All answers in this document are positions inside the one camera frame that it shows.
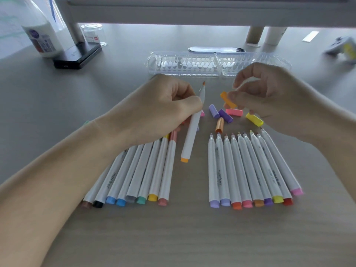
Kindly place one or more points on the orange-tipped white marker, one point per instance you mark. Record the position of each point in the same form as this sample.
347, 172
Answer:
192, 136

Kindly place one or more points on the yellow-green-tipped white marker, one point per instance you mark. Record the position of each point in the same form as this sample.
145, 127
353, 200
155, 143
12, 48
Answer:
265, 169

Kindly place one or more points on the pink-ended white marker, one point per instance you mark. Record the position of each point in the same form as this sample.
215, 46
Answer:
240, 177

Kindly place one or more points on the clear plastic marker case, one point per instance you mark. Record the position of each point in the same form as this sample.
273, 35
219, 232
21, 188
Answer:
194, 65

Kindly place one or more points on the small clear jar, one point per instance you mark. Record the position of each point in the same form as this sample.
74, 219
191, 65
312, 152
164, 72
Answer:
93, 34

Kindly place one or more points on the red-tipped white marker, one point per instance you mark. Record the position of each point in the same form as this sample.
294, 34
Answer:
232, 177

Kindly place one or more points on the purple marker cap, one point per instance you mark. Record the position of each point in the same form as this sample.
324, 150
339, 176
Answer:
225, 116

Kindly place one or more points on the dusty-pink-ended white marker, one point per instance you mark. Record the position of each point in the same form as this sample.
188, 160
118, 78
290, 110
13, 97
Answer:
168, 175

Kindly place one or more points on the sky-blue-ended white marker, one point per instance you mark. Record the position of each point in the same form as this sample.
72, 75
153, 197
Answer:
130, 180
122, 177

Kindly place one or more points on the small white sachet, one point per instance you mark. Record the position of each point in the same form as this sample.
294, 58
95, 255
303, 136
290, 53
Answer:
252, 45

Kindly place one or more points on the black-ended white marker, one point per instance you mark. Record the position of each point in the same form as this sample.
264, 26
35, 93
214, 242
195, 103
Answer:
111, 180

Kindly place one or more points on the mint-ended white marker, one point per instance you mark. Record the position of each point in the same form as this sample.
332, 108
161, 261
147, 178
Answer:
150, 175

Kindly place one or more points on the person's right hand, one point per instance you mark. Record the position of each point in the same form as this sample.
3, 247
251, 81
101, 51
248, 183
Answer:
283, 102

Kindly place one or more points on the brown paper cup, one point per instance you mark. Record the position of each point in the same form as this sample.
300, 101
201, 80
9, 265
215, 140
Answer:
254, 34

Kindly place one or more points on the person's left forearm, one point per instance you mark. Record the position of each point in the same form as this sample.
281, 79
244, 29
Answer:
47, 186

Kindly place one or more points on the set of red-toned caps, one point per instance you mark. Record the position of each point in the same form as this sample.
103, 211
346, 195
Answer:
234, 112

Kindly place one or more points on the white paper cup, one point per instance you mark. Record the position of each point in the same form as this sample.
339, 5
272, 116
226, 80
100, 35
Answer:
274, 35

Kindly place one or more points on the black rectangular power bank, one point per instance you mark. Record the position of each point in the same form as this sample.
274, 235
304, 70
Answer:
76, 56

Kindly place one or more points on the white and yellow controller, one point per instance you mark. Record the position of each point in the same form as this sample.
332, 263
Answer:
340, 48

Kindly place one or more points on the grey desk shelf riser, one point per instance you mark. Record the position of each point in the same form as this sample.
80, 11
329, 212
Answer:
194, 13

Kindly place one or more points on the white paper slip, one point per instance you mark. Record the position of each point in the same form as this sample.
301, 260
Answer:
310, 36

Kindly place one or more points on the set of red-toned markers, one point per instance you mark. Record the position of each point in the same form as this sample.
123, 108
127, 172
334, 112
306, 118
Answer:
214, 177

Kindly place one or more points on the person's left hand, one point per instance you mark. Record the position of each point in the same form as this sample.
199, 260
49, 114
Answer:
150, 113

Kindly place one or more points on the white milk bottle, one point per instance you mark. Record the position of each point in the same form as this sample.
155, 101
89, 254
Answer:
41, 38

